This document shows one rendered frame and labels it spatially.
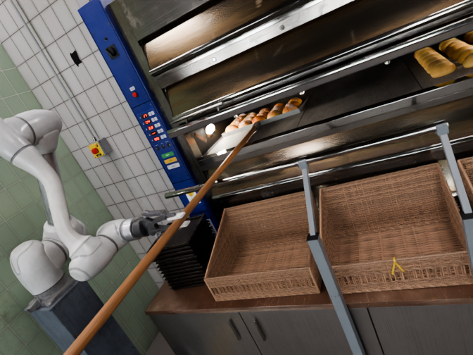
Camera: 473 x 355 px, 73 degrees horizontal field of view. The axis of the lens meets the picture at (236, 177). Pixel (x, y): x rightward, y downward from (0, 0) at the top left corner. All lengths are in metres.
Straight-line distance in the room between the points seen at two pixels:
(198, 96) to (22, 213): 1.22
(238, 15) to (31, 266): 1.44
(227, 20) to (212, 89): 0.34
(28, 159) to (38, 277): 0.56
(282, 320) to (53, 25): 1.97
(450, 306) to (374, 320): 0.29
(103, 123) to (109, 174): 0.37
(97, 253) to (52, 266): 0.48
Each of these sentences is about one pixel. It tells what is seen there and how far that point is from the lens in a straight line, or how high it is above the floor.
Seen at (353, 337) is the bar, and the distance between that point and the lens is 1.55.
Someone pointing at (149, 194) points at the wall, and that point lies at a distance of 2.23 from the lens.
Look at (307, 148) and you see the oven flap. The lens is 1.70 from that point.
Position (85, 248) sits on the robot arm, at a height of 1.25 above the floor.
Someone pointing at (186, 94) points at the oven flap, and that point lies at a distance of 1.80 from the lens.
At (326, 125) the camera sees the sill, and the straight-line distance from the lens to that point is 1.63.
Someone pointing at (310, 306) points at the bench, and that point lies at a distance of 1.53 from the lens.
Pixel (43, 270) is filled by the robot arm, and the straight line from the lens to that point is 1.73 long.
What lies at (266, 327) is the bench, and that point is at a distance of 1.73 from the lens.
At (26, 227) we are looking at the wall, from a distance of 2.22.
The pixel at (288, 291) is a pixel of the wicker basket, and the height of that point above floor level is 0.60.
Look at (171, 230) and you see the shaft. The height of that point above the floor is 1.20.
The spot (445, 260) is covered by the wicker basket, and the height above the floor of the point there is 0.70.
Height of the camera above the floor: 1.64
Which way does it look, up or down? 20 degrees down
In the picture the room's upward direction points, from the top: 25 degrees counter-clockwise
